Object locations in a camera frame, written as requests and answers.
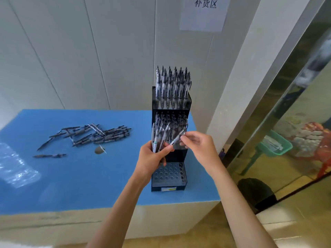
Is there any black round object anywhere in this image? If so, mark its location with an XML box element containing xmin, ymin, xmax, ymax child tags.
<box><xmin>237</xmin><ymin>178</ymin><xmax>278</xmax><ymax>212</ymax></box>

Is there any row of black pens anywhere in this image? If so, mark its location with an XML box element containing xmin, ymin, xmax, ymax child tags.
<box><xmin>154</xmin><ymin>112</ymin><xmax>188</xmax><ymax>146</ymax></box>
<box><xmin>154</xmin><ymin>65</ymin><xmax>192</xmax><ymax>109</ymax></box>

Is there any blue table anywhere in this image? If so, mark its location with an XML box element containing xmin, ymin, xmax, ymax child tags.
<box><xmin>0</xmin><ymin>108</ymin><xmax>220</xmax><ymax>246</ymax></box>

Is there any person's right hand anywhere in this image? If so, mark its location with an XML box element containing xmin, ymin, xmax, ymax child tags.
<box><xmin>180</xmin><ymin>131</ymin><xmax>225</xmax><ymax>178</ymax></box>

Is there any green plastic basket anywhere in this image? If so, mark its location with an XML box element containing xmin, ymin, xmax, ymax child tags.
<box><xmin>258</xmin><ymin>130</ymin><xmax>293</xmax><ymax>157</ymax></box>

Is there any pile of black pens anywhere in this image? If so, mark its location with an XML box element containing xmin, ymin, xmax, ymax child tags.
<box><xmin>33</xmin><ymin>123</ymin><xmax>132</xmax><ymax>158</ymax></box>

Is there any person's left forearm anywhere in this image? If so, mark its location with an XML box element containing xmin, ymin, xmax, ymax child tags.
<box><xmin>87</xmin><ymin>177</ymin><xmax>147</xmax><ymax>248</ymax></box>

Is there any person's right forearm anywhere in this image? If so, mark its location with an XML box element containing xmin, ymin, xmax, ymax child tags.
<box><xmin>211</xmin><ymin>165</ymin><xmax>279</xmax><ymax>248</ymax></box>

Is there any white paper sign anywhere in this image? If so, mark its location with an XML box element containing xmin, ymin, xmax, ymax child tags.
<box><xmin>180</xmin><ymin>0</ymin><xmax>231</xmax><ymax>32</ymax></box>

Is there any steel framed glass partition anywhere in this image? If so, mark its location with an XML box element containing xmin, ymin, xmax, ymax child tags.
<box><xmin>222</xmin><ymin>0</ymin><xmax>331</xmax><ymax>215</ymax></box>

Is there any person's left hand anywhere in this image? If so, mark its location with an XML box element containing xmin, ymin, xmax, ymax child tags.
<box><xmin>132</xmin><ymin>141</ymin><xmax>175</xmax><ymax>189</ymax></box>

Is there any black tiered pen display stand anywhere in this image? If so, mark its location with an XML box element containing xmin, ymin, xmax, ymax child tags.
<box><xmin>151</xmin><ymin>86</ymin><xmax>192</xmax><ymax>192</ymax></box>

